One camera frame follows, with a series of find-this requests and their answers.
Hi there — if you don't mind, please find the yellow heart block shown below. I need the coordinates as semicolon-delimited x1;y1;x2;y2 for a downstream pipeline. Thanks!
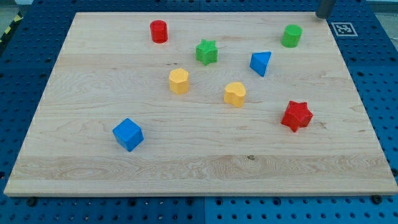
223;82;246;108

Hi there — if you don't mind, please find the yellow hexagon block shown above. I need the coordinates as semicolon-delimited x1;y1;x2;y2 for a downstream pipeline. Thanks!
169;68;189;95

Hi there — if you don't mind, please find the green cylinder block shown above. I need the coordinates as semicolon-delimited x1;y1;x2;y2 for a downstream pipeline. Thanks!
281;24;302;48

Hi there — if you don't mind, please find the yellow black hazard tape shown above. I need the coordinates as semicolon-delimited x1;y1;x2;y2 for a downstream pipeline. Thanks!
1;11;24;45

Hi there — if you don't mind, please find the black bolt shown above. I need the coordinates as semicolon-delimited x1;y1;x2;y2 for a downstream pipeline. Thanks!
371;195;383;205
26;197;37;207

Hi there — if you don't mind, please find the red cylinder block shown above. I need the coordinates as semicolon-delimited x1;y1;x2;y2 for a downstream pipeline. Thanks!
150;20;169;44

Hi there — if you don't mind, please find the black bolt front right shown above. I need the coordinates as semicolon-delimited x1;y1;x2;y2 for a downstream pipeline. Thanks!
371;195;383;205

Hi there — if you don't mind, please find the red star block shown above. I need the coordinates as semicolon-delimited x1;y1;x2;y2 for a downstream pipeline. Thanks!
280;101;313;133

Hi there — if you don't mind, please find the black bolt front left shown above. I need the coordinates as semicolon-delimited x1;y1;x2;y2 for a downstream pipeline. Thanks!
26;197;37;207

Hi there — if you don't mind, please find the light wooden board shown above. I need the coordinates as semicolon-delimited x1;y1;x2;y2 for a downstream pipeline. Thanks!
4;12;397;197

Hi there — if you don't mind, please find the blue triangle block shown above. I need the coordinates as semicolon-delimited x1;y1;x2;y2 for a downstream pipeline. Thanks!
249;52;272;77

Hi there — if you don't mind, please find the white fiducial marker tag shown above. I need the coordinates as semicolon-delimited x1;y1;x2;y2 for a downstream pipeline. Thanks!
331;22;358;37

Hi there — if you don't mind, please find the blue cube block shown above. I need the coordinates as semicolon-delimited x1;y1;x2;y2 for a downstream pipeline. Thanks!
113;118;144;152

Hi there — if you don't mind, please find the green star block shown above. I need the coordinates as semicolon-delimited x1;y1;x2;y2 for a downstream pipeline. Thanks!
195;39;218;66

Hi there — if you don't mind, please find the grey cylindrical robot arm tip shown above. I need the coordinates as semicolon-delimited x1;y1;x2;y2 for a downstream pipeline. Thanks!
315;0;336;19

